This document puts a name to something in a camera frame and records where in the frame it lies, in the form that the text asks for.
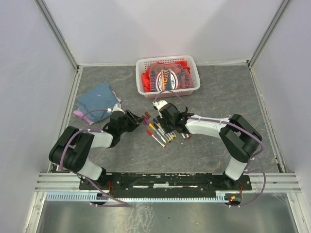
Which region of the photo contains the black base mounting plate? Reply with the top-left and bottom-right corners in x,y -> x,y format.
95,172 -> 252,195

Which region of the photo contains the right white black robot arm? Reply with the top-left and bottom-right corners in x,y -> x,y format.
153,100 -> 264,190

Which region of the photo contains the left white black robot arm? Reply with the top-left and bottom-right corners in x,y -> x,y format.
49,109 -> 144,189

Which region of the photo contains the blue folded cloth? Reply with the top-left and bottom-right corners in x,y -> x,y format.
76,82 -> 122,122

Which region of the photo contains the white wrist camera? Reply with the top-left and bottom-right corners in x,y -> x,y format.
107,103 -> 125,117
153,100 -> 169,110

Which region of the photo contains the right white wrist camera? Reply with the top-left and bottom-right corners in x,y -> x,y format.
153,100 -> 169,110

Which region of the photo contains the red cap marker pen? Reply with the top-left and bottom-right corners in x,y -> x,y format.
146,130 -> 166,148

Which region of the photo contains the white plastic basket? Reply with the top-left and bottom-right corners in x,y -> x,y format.
136,55 -> 201,99

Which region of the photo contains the yellow cap marker pen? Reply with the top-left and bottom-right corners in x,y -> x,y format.
149,123 -> 168,143

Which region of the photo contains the orange printed t-shirt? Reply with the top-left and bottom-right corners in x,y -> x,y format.
141,61 -> 193,92

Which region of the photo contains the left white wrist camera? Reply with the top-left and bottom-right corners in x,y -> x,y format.
107,103 -> 125,117

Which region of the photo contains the pink folded cloth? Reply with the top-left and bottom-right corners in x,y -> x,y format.
73,90 -> 121,125

